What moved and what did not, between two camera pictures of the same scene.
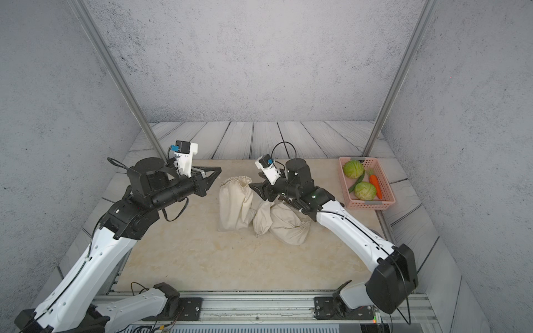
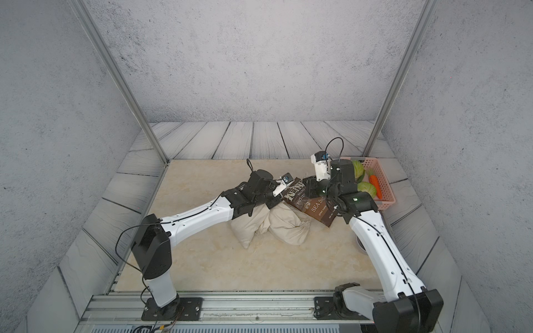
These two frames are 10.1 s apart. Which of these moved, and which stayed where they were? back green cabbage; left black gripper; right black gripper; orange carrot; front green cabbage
Moved: left black gripper; right black gripper
Stayed: orange carrot; back green cabbage; front green cabbage
